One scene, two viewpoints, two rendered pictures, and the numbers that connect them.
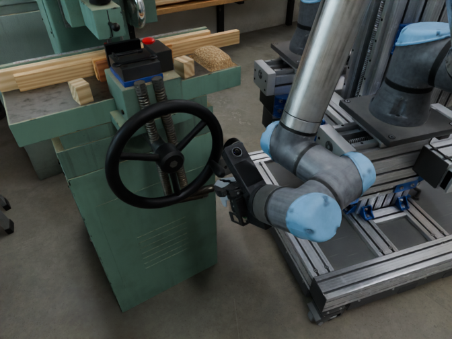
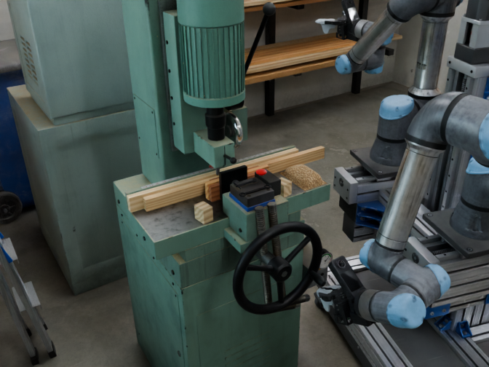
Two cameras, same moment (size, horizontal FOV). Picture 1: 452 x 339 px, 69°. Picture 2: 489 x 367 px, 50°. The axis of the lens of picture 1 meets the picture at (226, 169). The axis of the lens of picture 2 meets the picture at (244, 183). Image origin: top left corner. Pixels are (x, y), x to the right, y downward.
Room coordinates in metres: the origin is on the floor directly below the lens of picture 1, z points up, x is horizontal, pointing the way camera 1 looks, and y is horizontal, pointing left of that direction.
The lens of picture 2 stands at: (-0.54, 0.20, 1.72)
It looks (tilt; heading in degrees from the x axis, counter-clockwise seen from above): 29 degrees down; 1
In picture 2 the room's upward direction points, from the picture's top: 1 degrees counter-clockwise
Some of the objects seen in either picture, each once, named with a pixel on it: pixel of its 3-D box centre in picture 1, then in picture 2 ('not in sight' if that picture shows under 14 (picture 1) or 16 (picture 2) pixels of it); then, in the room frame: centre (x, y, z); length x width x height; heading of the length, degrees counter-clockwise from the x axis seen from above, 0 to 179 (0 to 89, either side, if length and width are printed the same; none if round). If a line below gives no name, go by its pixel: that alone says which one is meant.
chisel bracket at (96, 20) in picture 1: (103, 19); (214, 148); (0.91, 0.32, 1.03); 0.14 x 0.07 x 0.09; 32
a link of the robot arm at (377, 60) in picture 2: not in sight; (371, 59); (1.55, -0.28, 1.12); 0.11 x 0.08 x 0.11; 122
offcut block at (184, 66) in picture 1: (184, 66); (282, 187); (0.86, 0.11, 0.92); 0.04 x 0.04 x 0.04; 45
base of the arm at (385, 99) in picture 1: (403, 95); (479, 212); (0.80, -0.47, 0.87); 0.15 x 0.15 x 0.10
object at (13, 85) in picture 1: (116, 57); (219, 177); (0.92, 0.31, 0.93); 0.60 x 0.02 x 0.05; 122
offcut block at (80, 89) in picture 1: (81, 91); (203, 212); (0.71, 0.34, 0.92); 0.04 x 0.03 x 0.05; 42
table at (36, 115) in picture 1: (136, 93); (240, 210); (0.81, 0.24, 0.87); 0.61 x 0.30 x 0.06; 122
